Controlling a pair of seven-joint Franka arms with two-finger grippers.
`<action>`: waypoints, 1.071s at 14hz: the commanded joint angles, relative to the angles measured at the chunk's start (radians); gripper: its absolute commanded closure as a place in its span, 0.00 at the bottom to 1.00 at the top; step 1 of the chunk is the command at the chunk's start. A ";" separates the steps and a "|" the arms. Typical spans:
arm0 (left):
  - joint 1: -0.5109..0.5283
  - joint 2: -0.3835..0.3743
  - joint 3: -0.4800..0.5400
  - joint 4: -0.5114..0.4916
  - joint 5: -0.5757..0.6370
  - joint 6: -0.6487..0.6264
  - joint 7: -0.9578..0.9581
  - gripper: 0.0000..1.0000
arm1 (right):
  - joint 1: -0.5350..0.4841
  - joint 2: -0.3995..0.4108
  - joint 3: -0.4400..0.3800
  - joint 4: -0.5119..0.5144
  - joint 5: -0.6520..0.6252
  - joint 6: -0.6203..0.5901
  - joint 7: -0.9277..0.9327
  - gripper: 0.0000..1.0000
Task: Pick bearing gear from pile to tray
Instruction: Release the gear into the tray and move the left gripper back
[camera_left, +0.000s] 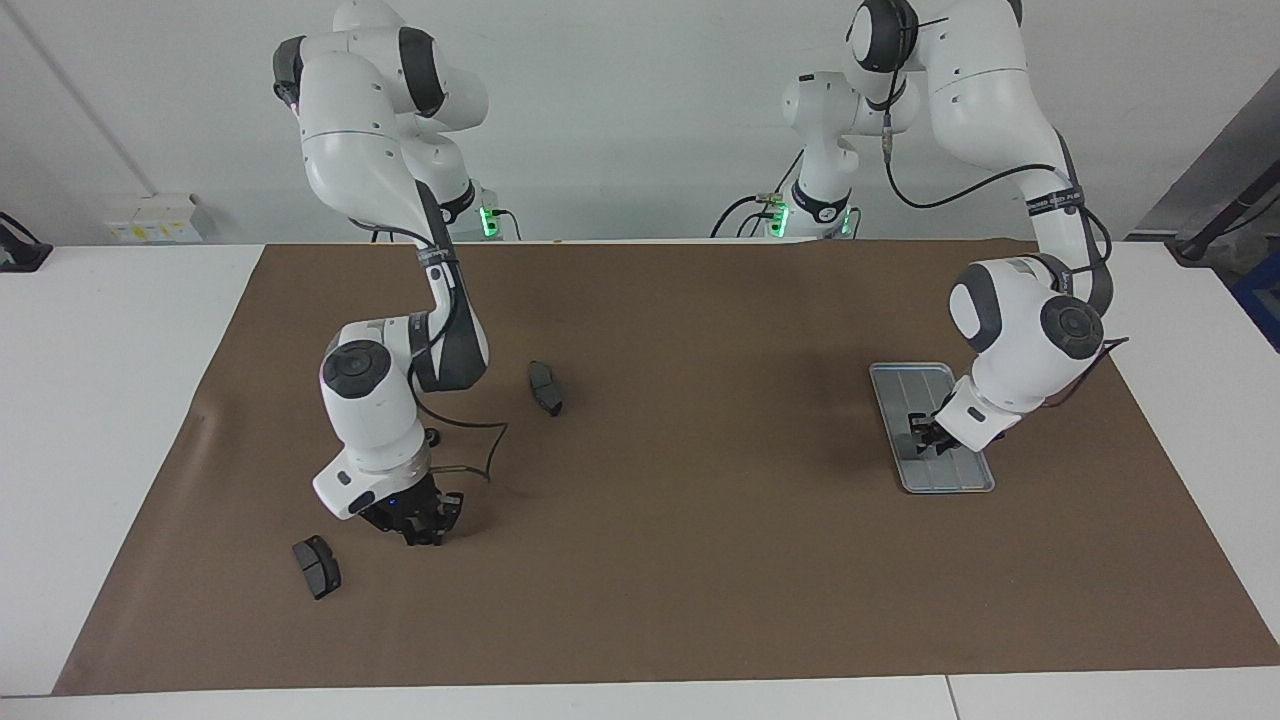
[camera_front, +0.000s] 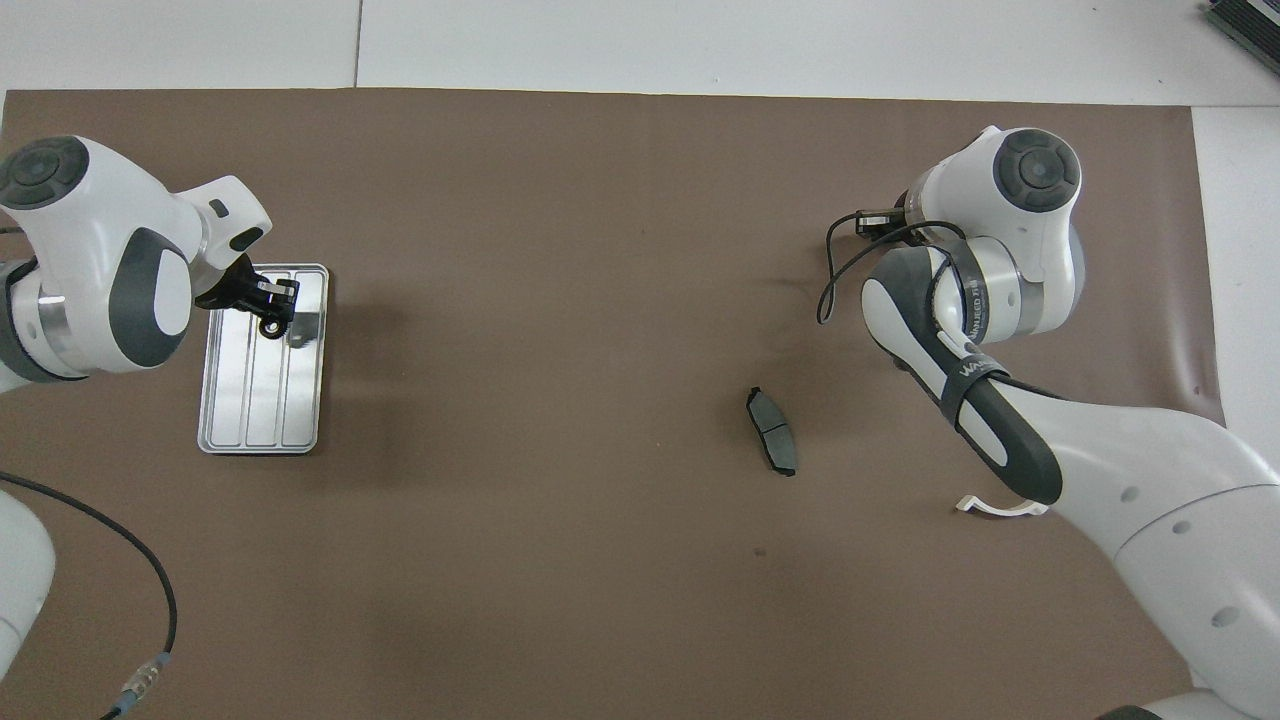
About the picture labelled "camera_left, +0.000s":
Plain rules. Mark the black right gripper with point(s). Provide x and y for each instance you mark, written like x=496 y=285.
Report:
x=400 y=505

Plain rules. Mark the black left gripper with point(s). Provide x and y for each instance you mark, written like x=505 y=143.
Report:
x=940 y=430

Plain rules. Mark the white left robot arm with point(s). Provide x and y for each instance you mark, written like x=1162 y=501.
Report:
x=1020 y=330

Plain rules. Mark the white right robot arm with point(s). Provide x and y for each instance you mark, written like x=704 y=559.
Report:
x=370 y=400

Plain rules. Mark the silver metal tray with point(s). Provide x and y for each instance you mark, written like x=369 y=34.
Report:
x=890 y=385

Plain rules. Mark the dark grey brake pad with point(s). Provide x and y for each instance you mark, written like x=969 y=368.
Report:
x=318 y=570
x=545 y=388

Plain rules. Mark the brown table mat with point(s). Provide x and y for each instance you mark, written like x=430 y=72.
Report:
x=700 y=560

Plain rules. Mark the black stand pole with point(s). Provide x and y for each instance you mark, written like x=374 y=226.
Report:
x=1215 y=225

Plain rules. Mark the white wall socket box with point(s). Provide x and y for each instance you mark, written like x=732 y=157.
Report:
x=150 y=218

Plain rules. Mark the black clamp mount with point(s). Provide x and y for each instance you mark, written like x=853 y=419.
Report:
x=20 y=255

